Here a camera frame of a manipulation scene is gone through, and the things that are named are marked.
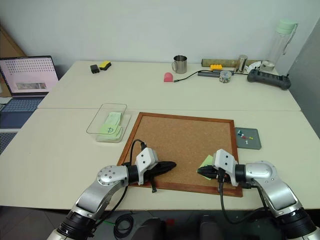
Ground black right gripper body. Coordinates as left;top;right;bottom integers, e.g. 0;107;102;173
209;165;230;184

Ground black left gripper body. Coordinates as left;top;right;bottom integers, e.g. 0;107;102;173
142;162;165;183

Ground plain green sticky note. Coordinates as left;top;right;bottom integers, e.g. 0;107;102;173
199;154;220;181

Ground grey square tray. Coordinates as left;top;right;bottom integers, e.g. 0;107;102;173
234;127;263;151

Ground green note with black mark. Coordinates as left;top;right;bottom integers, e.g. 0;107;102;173
98;123;121;138

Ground pale green written note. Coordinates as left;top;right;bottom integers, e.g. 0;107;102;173
104;111;123;125

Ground clear plastic box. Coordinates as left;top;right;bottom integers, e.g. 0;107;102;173
86;102;132;144

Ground clear jar of pushpins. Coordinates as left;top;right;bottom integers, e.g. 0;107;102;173
218;70;232;84

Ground wood framed cork board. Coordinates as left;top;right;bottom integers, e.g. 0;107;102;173
116;112;244;198

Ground dark rounded shape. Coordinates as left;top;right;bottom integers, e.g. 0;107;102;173
199;214;221;240
142;216;166;240

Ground grey usb hub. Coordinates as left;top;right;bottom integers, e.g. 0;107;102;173
197;70;236;78

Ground stainless steel mug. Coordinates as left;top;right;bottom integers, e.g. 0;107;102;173
171;55;188;75

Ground brown cardboard tube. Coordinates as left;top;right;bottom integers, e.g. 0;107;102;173
201;58;262;68

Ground dark grey remote controller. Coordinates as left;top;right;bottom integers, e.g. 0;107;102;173
246;68;293;91

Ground steel cylinder cup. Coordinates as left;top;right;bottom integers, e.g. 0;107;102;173
234;54;249;74

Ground white curved plastic piece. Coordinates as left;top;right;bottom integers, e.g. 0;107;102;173
244;62;262;74

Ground yellow and black eraser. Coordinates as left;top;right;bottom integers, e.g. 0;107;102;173
99;60;113;71

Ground silver tape roll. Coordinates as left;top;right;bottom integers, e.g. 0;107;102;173
259;60;276;72

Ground grey partition panel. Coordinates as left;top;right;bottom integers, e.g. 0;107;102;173
274;24;320;141

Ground clear bottle with green lid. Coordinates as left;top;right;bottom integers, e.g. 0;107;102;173
268;19;299;70

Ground black perforated mat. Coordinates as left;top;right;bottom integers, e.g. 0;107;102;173
0;131;18;155

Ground open laptop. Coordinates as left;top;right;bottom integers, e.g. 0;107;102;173
0;55;60;130

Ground brown wooden board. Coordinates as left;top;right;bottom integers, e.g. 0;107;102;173
0;22;27;59

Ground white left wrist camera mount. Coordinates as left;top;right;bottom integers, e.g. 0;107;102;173
135;147;159;186

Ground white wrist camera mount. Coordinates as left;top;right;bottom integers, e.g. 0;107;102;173
212;149;240;187
135;147;159;186

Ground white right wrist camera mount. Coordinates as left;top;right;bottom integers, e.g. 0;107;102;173
212;149;240;187

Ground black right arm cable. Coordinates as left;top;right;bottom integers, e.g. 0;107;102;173
216;168;270;225

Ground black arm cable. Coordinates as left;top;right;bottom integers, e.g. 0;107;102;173
92;138;148;233
216;168;270;225

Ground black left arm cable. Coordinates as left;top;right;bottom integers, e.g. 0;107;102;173
92;138;148;233

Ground black coiled floor cable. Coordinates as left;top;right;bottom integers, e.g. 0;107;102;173
113;210;135;239

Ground black usb cable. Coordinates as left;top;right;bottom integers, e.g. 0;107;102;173
174;70;201;84

